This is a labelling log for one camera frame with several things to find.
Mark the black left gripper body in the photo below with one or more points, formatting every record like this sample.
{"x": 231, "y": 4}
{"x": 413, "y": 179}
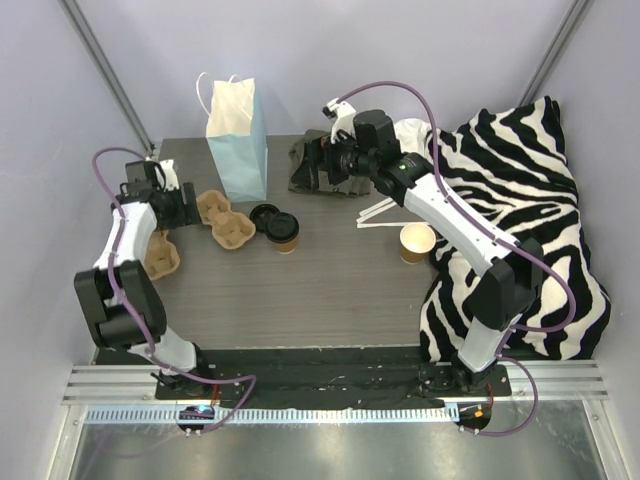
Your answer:
{"x": 188, "y": 205}

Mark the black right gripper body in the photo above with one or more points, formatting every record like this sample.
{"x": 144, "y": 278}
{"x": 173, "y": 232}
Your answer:
{"x": 323, "y": 160}

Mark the brown cardboard cup carrier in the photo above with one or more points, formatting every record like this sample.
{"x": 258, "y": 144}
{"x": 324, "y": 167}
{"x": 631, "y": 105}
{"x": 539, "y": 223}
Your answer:
{"x": 231, "y": 230}

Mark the light blue paper bag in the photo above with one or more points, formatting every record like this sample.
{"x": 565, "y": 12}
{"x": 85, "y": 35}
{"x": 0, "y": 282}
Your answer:
{"x": 236, "y": 135}

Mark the brown paper coffee cup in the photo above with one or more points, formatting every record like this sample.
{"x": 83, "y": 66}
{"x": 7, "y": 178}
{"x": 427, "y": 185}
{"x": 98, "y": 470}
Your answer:
{"x": 286, "y": 246}

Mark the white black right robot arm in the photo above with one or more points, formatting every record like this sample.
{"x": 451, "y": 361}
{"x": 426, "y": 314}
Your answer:
{"x": 364, "y": 144}

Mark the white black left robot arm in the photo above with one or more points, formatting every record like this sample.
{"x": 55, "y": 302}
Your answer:
{"x": 122, "y": 308}

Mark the olive green folded cloth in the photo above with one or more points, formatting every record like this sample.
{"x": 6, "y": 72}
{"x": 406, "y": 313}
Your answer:
{"x": 300, "y": 180}

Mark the white paper straws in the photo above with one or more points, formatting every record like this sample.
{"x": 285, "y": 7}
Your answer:
{"x": 366, "y": 218}

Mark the white bucket hat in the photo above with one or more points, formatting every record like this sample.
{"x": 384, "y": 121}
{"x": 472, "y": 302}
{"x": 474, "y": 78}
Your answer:
{"x": 413, "y": 134}

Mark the zebra striped blanket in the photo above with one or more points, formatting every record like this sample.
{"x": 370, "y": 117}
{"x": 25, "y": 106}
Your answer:
{"x": 512, "y": 168}

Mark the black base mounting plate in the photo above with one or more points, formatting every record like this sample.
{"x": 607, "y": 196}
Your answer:
{"x": 349, "y": 378}

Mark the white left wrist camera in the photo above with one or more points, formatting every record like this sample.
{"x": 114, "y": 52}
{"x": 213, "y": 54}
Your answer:
{"x": 164, "y": 175}

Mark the white slotted cable duct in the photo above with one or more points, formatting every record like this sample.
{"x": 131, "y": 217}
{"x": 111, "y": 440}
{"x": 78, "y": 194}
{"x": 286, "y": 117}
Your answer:
{"x": 197, "y": 414}

